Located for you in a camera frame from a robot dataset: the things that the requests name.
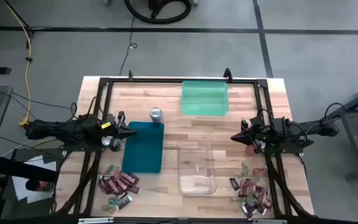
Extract orange black bottle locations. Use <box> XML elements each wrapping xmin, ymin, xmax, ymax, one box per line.
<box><xmin>25</xmin><ymin>179</ymin><xmax>55</xmax><ymax>193</ymax></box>

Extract clear plastic bin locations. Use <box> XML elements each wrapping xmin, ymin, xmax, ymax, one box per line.
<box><xmin>177</xmin><ymin>138</ymin><xmax>218</xmax><ymax>196</ymax></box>

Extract green soda can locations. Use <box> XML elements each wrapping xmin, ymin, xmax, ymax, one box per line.
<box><xmin>101</xmin><ymin>136</ymin><xmax>122</xmax><ymax>152</ymax></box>

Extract yellow extension cable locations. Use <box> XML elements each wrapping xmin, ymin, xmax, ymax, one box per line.
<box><xmin>4</xmin><ymin>0</ymin><xmax>32</xmax><ymax>129</ymax></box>

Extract dark blue plastic bin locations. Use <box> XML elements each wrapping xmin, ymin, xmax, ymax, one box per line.
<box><xmin>121</xmin><ymin>121</ymin><xmax>165</xmax><ymax>174</ymax></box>

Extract white paper sheets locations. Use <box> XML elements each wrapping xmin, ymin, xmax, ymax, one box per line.
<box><xmin>11</xmin><ymin>154</ymin><xmax>57</xmax><ymax>205</ymax></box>

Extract translucent green plastic bin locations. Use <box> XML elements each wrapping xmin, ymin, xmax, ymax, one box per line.
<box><xmin>180</xmin><ymin>80</ymin><xmax>230</xmax><ymax>117</ymax></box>

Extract black tripod leg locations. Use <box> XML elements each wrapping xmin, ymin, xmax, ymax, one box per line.
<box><xmin>2</xmin><ymin>0</ymin><xmax>35</xmax><ymax>35</ymax></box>

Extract black padded bar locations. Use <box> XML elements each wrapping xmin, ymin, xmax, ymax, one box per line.
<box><xmin>0</xmin><ymin>154</ymin><xmax>58</xmax><ymax>184</ymax></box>

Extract silver soda can red print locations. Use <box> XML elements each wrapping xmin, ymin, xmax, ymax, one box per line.
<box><xmin>149</xmin><ymin>107</ymin><xmax>164</xmax><ymax>124</ymax></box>

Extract red gummy candy packet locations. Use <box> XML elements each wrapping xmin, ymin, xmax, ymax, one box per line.
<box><xmin>252</xmin><ymin>167</ymin><xmax>269</xmax><ymax>177</ymax></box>

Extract black vacuum hose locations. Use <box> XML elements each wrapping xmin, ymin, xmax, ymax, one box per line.
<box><xmin>124</xmin><ymin>0</ymin><xmax>193</xmax><ymax>25</ymax></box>

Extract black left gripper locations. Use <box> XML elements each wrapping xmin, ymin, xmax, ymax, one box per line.
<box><xmin>100</xmin><ymin>111</ymin><xmax>137</xmax><ymax>141</ymax></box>

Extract thin black floor cable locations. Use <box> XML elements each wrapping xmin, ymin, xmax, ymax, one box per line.
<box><xmin>119</xmin><ymin>15</ymin><xmax>138</xmax><ymax>77</ymax></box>

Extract silver metal bracket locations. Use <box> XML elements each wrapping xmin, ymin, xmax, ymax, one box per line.
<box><xmin>78</xmin><ymin>217</ymin><xmax>114</xmax><ymax>224</ymax></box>

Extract black metal stand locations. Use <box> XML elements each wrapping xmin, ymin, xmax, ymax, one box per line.
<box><xmin>323</xmin><ymin>79</ymin><xmax>358</xmax><ymax>181</ymax></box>

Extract black metal table frame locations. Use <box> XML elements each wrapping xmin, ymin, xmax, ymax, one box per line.
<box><xmin>52</xmin><ymin>76</ymin><xmax>315</xmax><ymax>218</ymax></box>

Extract white cable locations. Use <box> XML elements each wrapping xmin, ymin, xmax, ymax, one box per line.
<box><xmin>0</xmin><ymin>132</ymin><xmax>70</xmax><ymax>158</ymax></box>

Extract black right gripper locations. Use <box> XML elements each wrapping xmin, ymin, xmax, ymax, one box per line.
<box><xmin>231</xmin><ymin>119</ymin><xmax>273</xmax><ymax>154</ymax></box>

